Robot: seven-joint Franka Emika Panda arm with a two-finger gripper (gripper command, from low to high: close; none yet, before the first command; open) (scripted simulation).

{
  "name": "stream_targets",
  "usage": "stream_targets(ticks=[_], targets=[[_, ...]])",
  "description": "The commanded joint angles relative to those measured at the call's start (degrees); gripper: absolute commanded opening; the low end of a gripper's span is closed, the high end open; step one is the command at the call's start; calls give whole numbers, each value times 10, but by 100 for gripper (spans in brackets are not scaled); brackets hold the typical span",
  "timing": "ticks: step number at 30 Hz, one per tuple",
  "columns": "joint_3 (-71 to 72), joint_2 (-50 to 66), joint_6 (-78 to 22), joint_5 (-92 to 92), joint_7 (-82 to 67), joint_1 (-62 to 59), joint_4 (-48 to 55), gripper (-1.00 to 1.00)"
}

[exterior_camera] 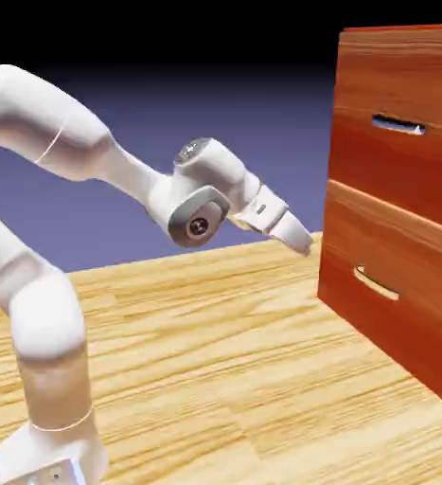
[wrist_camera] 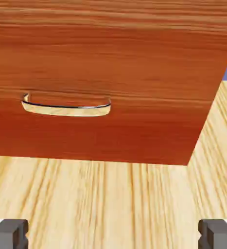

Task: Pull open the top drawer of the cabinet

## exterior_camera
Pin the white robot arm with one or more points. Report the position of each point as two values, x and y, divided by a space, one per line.
91 151

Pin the reddish wooden cabinet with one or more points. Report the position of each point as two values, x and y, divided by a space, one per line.
394 189

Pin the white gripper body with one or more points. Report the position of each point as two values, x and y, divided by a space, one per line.
291 229

